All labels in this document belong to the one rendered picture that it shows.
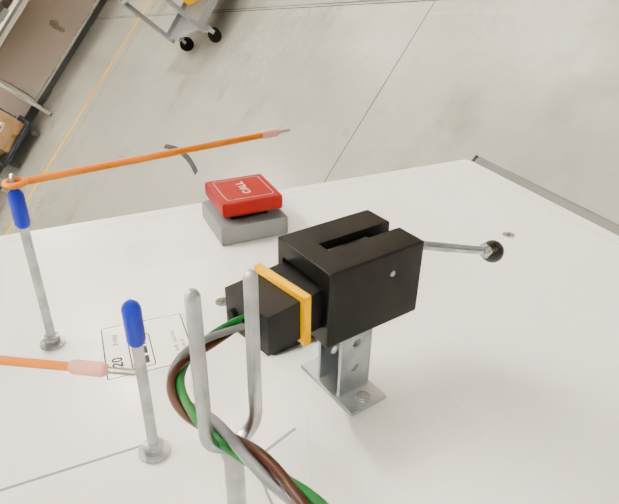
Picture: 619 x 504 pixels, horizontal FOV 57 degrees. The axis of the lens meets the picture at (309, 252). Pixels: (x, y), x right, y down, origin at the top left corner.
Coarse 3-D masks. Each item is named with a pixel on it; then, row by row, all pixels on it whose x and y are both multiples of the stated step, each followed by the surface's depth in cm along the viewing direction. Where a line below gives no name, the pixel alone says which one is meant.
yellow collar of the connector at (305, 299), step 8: (256, 264) 26; (264, 272) 26; (272, 272) 26; (272, 280) 25; (280, 280) 25; (288, 288) 25; (296, 288) 25; (296, 296) 24; (304, 296) 24; (304, 304) 24; (304, 312) 24; (304, 320) 25; (304, 328) 25; (304, 336) 25; (304, 344) 25
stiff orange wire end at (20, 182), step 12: (264, 132) 36; (276, 132) 37; (204, 144) 34; (216, 144) 34; (228, 144) 35; (144, 156) 32; (156, 156) 33; (168, 156) 33; (72, 168) 30; (84, 168) 30; (96, 168) 31; (108, 168) 31; (24, 180) 29; (36, 180) 29; (48, 180) 30
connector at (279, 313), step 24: (288, 264) 27; (240, 288) 25; (264, 288) 25; (312, 288) 25; (240, 312) 25; (264, 312) 24; (288, 312) 24; (312, 312) 25; (264, 336) 24; (288, 336) 25
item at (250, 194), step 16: (256, 176) 48; (208, 192) 46; (224, 192) 45; (240, 192) 45; (256, 192) 45; (272, 192) 45; (224, 208) 43; (240, 208) 44; (256, 208) 45; (272, 208) 45
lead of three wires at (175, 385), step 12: (228, 324) 24; (240, 324) 24; (204, 336) 23; (216, 336) 23; (228, 336) 24; (180, 360) 21; (168, 372) 21; (180, 372) 21; (168, 384) 19; (180, 384) 19; (168, 396) 19; (180, 396) 18; (180, 408) 18; (192, 408) 18; (192, 420) 17; (216, 420) 17; (216, 432) 17; (228, 432) 16; (228, 444) 16
